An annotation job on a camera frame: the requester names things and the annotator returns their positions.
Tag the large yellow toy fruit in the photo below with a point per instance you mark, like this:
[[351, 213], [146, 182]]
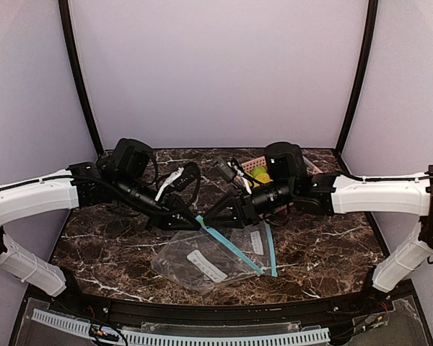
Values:
[[261, 179]]

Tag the black right corner frame post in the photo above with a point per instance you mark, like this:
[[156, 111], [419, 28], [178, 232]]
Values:
[[364, 53]]

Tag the green toy lime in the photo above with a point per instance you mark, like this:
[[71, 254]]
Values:
[[258, 170]]

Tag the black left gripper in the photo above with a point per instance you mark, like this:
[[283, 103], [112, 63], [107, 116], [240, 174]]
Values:
[[167, 210]]

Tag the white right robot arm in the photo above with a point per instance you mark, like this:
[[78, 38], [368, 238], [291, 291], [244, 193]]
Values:
[[406, 198]]

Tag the white slotted cable duct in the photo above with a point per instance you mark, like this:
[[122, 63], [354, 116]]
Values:
[[149, 333]]

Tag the black front frame rail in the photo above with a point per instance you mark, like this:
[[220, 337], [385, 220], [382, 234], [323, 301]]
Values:
[[334, 311]]

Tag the clear zip bag yellow slider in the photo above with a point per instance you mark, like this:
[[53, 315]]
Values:
[[203, 260]]

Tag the clear zip bag on table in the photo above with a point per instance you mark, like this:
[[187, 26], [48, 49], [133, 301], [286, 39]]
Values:
[[257, 244]]

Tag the black corner frame post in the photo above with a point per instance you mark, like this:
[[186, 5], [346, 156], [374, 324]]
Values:
[[81, 90], [364, 53]]

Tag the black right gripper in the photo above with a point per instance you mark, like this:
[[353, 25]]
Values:
[[242, 206]]

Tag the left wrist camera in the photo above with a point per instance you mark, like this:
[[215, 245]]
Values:
[[177, 180]]

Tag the black left corner frame post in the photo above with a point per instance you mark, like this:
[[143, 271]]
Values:
[[81, 90]]

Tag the pink perforated plastic basket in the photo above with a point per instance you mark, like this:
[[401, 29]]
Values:
[[289, 186]]

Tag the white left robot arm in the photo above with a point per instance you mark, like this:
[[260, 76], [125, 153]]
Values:
[[75, 187]]

